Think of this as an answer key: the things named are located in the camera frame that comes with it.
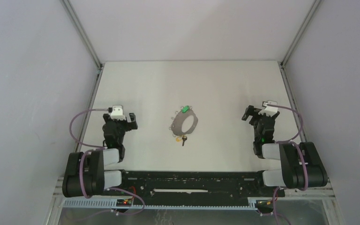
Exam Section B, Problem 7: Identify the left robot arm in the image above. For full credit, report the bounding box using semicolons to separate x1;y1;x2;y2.
62;108;138;198

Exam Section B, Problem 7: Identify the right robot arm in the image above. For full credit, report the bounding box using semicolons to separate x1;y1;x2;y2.
242;102;328;196

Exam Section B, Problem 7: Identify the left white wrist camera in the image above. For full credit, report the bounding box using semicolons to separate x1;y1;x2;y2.
108;105;126;121

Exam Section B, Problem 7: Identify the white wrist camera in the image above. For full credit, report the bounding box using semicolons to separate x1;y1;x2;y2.
108;105;126;121
258;100;278;117

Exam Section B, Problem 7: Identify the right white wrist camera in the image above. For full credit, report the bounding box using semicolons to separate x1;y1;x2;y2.
258;100;278;117

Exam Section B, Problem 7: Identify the right aluminium frame post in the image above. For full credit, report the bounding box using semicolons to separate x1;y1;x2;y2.
280;0;323;68

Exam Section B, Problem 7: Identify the aluminium frame post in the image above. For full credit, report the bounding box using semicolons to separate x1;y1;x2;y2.
280;0;323;68
60;0;103;70

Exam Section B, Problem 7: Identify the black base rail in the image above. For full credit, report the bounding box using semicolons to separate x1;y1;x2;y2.
102;170;275;208

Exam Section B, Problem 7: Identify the white cable duct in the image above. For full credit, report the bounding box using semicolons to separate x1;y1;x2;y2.
63;198;257;210

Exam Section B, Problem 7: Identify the left aluminium frame post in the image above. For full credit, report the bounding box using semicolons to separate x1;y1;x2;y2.
60;0;103;70

